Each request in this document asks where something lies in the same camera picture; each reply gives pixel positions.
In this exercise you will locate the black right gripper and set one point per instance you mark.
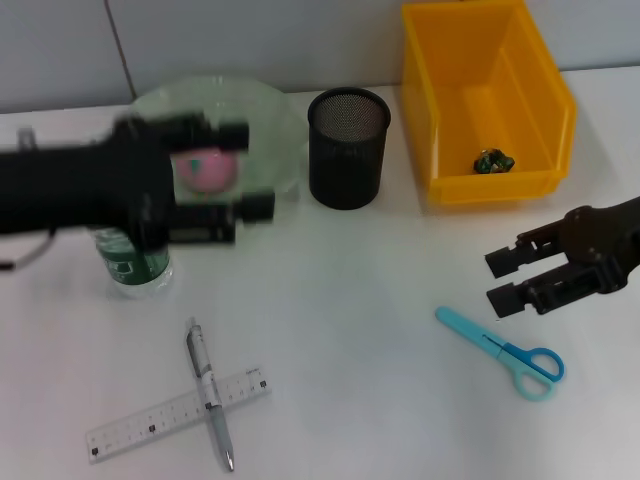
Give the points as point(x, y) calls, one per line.
point(615, 240)

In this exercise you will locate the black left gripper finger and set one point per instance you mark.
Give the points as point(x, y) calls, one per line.
point(257, 207)
point(232, 135)

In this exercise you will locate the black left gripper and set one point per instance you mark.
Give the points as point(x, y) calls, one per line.
point(75, 190)

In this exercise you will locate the pink peach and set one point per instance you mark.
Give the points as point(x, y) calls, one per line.
point(210, 172)

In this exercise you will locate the clear green-label water bottle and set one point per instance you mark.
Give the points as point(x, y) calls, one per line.
point(130, 272)

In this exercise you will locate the green plastic wrapper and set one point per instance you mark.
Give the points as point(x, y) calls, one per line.
point(494, 161)

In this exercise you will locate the translucent green fruit plate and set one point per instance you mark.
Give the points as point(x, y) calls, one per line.
point(270, 115)

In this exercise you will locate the blue scissors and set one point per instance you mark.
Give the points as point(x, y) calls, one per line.
point(470, 332)

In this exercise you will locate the black mesh pen holder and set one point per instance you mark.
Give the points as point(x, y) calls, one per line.
point(345, 165)

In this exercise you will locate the grey white pen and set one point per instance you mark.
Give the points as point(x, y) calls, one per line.
point(205, 370)

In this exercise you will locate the clear plastic ruler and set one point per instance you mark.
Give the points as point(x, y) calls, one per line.
point(130, 432)

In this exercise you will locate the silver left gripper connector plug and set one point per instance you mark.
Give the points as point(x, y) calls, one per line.
point(26, 139)

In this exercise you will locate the yellow plastic bin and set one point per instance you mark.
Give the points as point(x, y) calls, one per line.
point(490, 100)

